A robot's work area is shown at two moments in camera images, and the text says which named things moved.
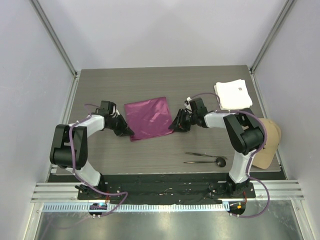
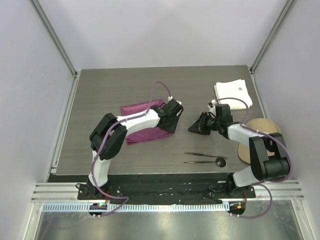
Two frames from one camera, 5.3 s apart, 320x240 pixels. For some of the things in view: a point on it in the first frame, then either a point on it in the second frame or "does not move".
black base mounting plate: x=168 y=189 does not move
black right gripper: x=179 y=123 to x=199 y=126
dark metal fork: x=205 y=155 does not move
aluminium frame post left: x=49 y=27 does not move
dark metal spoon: x=220 y=162 does not move
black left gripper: x=124 y=129 to x=171 y=128
